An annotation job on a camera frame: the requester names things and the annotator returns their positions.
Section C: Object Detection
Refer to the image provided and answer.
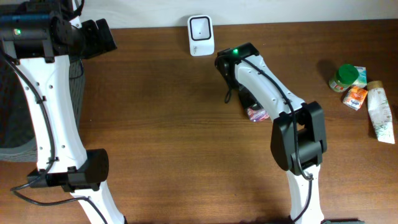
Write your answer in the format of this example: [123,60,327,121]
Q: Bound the white barcode scanner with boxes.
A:
[187,15,215,57]

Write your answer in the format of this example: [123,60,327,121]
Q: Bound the red purple snack pack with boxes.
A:
[246,108,269,122]

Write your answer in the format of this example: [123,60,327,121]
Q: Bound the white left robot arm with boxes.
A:
[1,1,126,223]

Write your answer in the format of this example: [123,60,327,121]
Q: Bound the small green tissue pack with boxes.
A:
[352,66,368,88]

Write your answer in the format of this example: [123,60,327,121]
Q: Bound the grey plastic basket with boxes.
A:
[1,61,85,162]

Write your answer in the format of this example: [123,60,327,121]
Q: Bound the small orange box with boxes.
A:
[343,86,368,111]

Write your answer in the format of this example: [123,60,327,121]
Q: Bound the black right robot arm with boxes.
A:
[215,43,327,224]

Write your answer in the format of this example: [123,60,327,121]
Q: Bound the green lid jar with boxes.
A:
[329,64,359,92]

